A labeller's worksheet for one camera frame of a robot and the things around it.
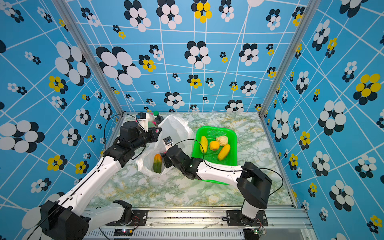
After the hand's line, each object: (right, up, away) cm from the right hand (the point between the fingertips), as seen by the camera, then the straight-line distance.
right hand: (166, 151), depth 79 cm
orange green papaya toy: (-7, -9, +9) cm, 15 cm away
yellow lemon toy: (+21, +2, +17) cm, 27 cm away
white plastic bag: (+8, +7, +3) cm, 12 cm away
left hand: (-1, +13, -4) cm, 13 cm away
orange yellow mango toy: (+28, +2, +14) cm, 31 cm away
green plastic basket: (+28, +8, +29) cm, 41 cm away
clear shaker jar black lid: (-9, +18, +22) cm, 30 cm away
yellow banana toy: (+34, -3, +13) cm, 36 cm away
